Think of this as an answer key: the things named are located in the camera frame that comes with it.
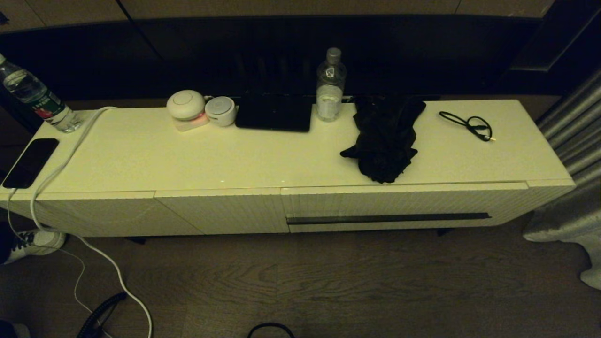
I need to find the white cabinet drawer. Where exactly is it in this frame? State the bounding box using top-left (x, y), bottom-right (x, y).
top-left (281, 181), bottom-right (530, 234)

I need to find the black umbrella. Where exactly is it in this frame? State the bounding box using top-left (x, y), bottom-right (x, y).
top-left (340, 96), bottom-right (427, 184)

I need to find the white low cabinet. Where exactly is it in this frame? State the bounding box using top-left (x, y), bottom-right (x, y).
top-left (0, 99), bottom-right (577, 245)

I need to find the black flat tablet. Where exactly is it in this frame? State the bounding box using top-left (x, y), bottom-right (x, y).
top-left (235, 92), bottom-right (313, 132)

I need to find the clear bottle with grey cap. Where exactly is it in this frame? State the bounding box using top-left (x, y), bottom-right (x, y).
top-left (316, 47), bottom-right (348, 123)

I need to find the small white round speaker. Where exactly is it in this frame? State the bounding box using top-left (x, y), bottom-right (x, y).
top-left (205, 96), bottom-right (237, 127)

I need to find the white dome-shaped device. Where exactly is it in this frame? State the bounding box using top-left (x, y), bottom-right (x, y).
top-left (166, 90), bottom-right (207, 121)

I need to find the white sneaker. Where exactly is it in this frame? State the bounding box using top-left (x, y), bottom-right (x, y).
top-left (0, 229), bottom-right (67, 265)
top-left (0, 322), bottom-right (31, 338)

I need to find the black smartphone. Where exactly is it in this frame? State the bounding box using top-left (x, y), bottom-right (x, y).
top-left (2, 138), bottom-right (60, 189)

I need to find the water bottle with green label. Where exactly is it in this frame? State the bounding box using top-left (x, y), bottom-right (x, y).
top-left (0, 53), bottom-right (84, 133)

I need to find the black cable loop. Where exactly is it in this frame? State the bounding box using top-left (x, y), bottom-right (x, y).
top-left (247, 322), bottom-right (296, 338)

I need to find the black audio cable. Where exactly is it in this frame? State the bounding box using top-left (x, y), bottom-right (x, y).
top-left (439, 111), bottom-right (496, 142)

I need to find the thick white cable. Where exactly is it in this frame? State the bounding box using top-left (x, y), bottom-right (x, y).
top-left (29, 106), bottom-right (154, 338)

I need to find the thin white charging cable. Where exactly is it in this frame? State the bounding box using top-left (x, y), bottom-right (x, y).
top-left (6, 188), bottom-right (114, 338)

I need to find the black coiled cable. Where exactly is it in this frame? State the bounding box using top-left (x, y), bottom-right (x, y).
top-left (77, 292), bottom-right (128, 338)

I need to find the dark grey door frame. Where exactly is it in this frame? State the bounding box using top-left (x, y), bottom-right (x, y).
top-left (511, 0), bottom-right (601, 72)

